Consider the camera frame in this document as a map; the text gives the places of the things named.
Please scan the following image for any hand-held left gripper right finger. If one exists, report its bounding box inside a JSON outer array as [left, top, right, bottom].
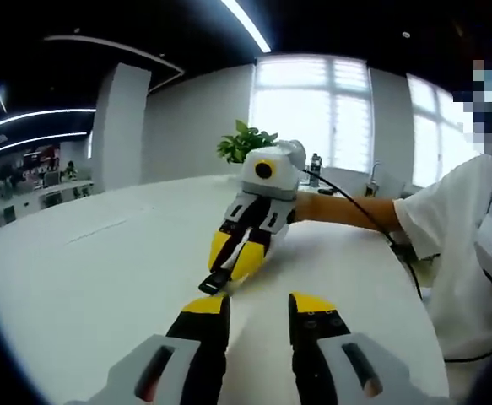
[[287, 291, 451, 405]]

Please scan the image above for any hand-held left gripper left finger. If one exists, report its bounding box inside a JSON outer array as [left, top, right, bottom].
[[76, 294, 232, 405]]

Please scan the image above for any dark water bottle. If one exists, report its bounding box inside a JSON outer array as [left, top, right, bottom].
[[309, 152, 323, 187]]

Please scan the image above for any green plant in white pot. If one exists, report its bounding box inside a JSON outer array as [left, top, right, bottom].
[[216, 120, 279, 165]]

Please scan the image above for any window with white blinds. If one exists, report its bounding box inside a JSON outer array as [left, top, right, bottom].
[[249, 54, 376, 174], [405, 71, 483, 189]]

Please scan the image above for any person's white shirt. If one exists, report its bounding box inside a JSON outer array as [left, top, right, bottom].
[[392, 154, 492, 364]]

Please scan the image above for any long ceiling light strip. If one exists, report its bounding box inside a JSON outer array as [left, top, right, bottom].
[[0, 132, 89, 161], [219, 0, 273, 54], [0, 108, 98, 131]]

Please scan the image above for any long white office desk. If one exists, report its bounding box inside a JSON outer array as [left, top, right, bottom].
[[0, 179, 95, 237]]

